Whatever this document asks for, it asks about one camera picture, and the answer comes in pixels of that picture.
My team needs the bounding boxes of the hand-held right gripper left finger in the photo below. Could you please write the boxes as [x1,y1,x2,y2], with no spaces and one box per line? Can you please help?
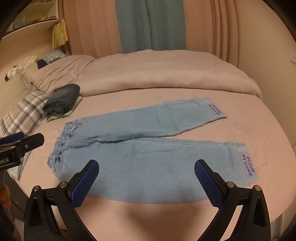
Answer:
[24,159,100,241]

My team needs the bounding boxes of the light blue denim pants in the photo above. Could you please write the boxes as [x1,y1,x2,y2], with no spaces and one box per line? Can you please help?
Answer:
[47,97,259,203]

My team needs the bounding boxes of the pink curtain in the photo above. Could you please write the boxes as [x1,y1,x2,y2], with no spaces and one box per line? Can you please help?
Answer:
[62,0,122,59]
[182,0,244,68]

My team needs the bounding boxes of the blue checked pillow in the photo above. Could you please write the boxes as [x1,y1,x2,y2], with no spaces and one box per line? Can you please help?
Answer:
[37,50,67,69]

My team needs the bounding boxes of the folded pale green cloth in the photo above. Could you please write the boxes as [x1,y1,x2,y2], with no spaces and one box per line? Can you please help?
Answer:
[46,96,83,122]

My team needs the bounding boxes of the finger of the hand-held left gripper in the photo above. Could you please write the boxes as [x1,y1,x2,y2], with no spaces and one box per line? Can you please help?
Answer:
[0,132,25,145]
[0,133,45,155]

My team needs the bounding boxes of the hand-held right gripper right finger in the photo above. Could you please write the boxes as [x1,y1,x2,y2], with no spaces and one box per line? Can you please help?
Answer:
[194,159,271,241]

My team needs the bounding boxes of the cream wall shelf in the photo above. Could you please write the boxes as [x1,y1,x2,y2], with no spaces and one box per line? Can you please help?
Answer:
[0,0,61,43]

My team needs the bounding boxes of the bed with pink sheet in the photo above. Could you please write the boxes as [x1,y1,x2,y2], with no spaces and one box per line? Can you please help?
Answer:
[5,92,296,241]

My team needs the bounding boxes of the yellow tasselled hanging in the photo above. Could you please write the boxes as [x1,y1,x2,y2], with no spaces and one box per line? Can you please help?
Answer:
[52,20,69,49]

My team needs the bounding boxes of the grey plaid pillow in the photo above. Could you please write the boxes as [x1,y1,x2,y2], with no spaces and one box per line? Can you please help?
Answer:
[0,90,51,181]

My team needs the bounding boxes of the white plush toy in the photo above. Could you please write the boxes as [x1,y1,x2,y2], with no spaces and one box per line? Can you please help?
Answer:
[5,56,39,83]

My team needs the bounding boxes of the folded dark blue jeans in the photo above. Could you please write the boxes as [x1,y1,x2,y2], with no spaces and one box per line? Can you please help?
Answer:
[42,84,80,115]

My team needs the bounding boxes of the blue curtain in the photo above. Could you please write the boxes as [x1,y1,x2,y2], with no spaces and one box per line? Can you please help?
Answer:
[115,0,187,54]

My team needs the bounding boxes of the pink duvet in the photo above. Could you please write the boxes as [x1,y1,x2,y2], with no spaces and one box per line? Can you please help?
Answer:
[79,49,263,102]

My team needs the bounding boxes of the pink pillow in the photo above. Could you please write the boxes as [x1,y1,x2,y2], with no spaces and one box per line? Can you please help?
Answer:
[30,54,96,96]

